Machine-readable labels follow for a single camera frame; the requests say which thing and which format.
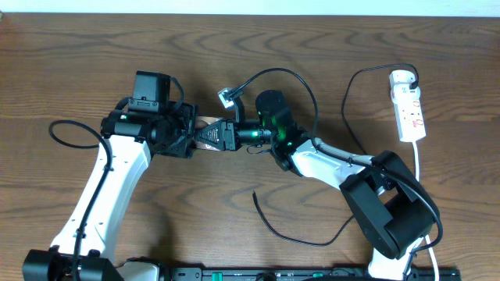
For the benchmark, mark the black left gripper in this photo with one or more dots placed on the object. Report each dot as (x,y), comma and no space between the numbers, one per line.
(187,130)

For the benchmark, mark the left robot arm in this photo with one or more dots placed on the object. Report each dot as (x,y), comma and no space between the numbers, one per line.
(141,126)

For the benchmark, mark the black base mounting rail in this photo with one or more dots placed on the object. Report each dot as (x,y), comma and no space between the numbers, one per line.
(295,274)

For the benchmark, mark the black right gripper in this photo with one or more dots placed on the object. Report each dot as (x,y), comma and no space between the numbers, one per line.
(227,140)

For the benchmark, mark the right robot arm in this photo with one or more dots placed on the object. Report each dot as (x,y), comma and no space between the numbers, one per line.
(387,201)

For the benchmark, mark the white power strip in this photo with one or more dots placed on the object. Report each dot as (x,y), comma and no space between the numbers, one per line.
(408,113)

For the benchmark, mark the white USB charger adapter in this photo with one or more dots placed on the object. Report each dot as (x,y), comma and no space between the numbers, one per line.
(401,76)

